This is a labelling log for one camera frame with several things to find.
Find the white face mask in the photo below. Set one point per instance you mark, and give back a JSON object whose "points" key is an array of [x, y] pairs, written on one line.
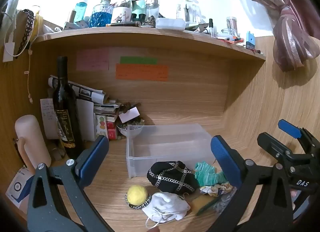
{"points": [[166, 207]]}

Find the pink sticky note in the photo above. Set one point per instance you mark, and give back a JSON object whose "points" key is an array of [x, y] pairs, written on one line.
{"points": [[92, 59]]}

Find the yellow green sponge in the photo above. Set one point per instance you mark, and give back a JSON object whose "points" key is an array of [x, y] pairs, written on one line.
{"points": [[203, 204]]}

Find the yellow cloth item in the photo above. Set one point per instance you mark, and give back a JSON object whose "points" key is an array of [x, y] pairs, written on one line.
{"points": [[38, 26]]}

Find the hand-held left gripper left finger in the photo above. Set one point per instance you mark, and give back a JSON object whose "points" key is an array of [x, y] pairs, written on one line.
{"points": [[96, 155]]}

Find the small dropper bottle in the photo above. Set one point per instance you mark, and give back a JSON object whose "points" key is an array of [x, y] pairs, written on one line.
{"points": [[211, 28]]}

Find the blue faceted glass bottle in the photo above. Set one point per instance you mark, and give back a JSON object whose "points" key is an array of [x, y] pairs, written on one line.
{"points": [[101, 14]]}

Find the rolled newspaper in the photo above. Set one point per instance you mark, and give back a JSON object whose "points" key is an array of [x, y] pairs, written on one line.
{"points": [[85, 91]]}

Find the orange sticky note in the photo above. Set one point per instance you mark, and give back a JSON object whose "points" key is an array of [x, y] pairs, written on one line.
{"points": [[141, 72]]}

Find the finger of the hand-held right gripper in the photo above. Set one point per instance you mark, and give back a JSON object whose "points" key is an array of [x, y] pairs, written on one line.
{"points": [[289, 128], [271, 143]]}

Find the clear bottle with illustrated label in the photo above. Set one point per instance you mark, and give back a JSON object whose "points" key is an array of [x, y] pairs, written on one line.
{"points": [[122, 9]]}

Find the green fuzzy sock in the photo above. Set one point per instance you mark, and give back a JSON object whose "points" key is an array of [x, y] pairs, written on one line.
{"points": [[208, 174]]}

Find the colourful dotted small box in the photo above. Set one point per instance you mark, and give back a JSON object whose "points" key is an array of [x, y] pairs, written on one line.
{"points": [[101, 125]]}

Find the white blank card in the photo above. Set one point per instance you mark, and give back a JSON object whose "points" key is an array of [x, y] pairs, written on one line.
{"points": [[129, 115]]}

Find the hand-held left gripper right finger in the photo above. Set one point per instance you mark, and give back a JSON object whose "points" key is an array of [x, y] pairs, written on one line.
{"points": [[224, 162]]}

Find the wooden shelf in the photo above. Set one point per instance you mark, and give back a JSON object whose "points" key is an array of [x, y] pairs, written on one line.
{"points": [[150, 38]]}

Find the yellow felt ball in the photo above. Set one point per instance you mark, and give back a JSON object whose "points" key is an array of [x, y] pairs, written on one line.
{"points": [[137, 194]]}

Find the clear plastic storage bin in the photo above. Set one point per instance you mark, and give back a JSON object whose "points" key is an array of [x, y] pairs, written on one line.
{"points": [[170, 144]]}

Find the clear plastic jar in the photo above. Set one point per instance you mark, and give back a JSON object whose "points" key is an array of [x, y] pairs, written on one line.
{"points": [[187, 9]]}

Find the teal slim bottle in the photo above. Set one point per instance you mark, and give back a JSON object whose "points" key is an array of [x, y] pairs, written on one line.
{"points": [[80, 12]]}

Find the dark brown tube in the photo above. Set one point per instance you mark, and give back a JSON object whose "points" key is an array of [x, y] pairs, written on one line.
{"points": [[123, 24]]}

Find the white rectangular case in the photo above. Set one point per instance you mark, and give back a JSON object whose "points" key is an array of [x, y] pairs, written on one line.
{"points": [[170, 24]]}

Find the glass jar with lid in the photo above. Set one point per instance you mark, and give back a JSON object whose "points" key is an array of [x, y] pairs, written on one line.
{"points": [[231, 26]]}

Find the green sticky note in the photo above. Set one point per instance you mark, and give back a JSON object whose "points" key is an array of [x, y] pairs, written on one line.
{"points": [[138, 60]]}

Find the stack of loose papers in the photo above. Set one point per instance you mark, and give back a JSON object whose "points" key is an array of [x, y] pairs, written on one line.
{"points": [[106, 108]]}

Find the pale pink cylinder bottle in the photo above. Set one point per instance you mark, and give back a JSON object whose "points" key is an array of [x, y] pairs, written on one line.
{"points": [[30, 142]]}

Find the clear bottle with silver cap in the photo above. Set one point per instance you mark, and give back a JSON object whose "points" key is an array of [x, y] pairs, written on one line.
{"points": [[152, 8]]}

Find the mint green pump bottle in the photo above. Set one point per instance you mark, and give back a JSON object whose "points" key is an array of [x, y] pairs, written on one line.
{"points": [[138, 7]]}

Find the white upright booklet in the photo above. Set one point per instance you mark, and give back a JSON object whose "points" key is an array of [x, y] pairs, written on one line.
{"points": [[86, 119]]}

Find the crumpled patterned cloth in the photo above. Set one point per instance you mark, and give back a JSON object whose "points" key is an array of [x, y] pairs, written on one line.
{"points": [[216, 189]]}

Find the small bowl of pebbles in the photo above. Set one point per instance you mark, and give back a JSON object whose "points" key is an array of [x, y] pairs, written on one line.
{"points": [[128, 129]]}

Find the red small box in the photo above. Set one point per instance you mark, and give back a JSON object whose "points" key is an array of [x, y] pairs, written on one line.
{"points": [[112, 130]]}

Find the dark wine bottle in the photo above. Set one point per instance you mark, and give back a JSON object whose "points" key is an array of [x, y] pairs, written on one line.
{"points": [[65, 112]]}

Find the blue small gadget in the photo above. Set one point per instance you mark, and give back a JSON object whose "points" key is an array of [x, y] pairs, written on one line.
{"points": [[250, 40]]}

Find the white and blue box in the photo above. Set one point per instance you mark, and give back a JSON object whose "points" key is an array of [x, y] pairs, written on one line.
{"points": [[18, 187]]}

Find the white handwritten paper note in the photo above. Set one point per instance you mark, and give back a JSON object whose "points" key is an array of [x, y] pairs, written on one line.
{"points": [[48, 119]]}

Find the mauve striped curtain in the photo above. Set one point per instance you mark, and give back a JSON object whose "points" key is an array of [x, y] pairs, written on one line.
{"points": [[290, 22]]}

